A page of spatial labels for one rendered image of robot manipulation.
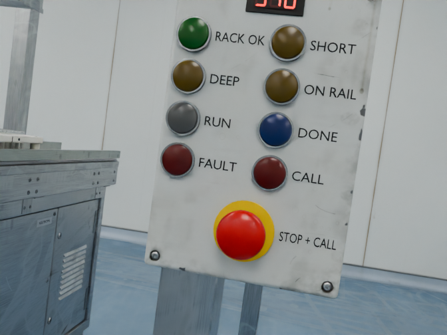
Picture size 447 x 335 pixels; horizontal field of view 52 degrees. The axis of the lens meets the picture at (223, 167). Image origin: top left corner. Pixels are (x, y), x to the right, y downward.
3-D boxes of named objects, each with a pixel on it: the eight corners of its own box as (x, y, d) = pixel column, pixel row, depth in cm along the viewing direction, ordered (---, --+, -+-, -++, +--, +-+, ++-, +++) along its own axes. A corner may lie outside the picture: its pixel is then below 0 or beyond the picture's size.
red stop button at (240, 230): (261, 266, 36) (267, 215, 36) (211, 257, 36) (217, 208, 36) (265, 254, 40) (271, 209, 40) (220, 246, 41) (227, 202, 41)
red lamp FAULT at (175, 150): (189, 178, 39) (193, 145, 39) (157, 173, 39) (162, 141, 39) (191, 177, 40) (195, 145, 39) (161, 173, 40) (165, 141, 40)
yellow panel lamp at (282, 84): (296, 104, 37) (300, 70, 37) (262, 100, 38) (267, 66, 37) (296, 105, 38) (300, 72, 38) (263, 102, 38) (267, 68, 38)
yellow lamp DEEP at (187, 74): (200, 93, 38) (204, 60, 38) (169, 89, 39) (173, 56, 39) (202, 94, 39) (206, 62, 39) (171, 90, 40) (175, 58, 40)
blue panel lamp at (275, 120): (289, 148, 37) (294, 114, 37) (256, 143, 38) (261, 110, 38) (290, 148, 38) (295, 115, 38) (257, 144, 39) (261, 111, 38)
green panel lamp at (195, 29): (205, 50, 38) (210, 16, 38) (174, 46, 39) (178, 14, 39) (207, 52, 39) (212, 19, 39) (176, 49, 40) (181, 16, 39)
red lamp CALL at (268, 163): (283, 192, 38) (288, 159, 37) (250, 187, 38) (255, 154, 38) (283, 191, 38) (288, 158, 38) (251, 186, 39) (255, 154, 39)
